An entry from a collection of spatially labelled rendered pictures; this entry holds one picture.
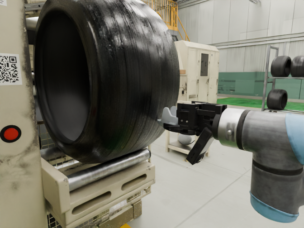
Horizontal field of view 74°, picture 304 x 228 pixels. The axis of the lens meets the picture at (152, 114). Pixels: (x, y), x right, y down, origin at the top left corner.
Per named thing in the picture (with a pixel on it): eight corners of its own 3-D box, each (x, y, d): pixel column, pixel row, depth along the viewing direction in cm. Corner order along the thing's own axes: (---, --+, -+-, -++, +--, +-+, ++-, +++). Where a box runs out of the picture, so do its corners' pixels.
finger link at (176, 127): (170, 120, 60) (196, 124, 54) (170, 126, 60) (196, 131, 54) (159, 122, 57) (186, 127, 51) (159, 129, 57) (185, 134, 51)
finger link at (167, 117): (158, 105, 62) (182, 107, 56) (158, 124, 63) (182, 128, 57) (150, 106, 60) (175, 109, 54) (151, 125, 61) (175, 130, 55)
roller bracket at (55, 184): (60, 216, 52) (57, 181, 50) (18, 168, 79) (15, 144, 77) (73, 210, 54) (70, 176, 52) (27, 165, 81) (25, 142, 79)
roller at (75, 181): (54, 179, 59) (58, 194, 58) (60, 178, 55) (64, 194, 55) (142, 148, 83) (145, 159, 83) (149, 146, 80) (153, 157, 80)
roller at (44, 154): (26, 154, 78) (28, 165, 77) (28, 151, 75) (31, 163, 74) (103, 135, 103) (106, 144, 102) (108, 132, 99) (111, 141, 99)
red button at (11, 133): (5, 141, 50) (3, 129, 50) (3, 140, 52) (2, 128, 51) (19, 138, 52) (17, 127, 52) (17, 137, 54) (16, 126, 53)
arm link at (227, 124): (249, 144, 49) (233, 154, 42) (230, 140, 53) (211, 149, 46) (252, 107, 48) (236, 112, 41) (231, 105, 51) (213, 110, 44)
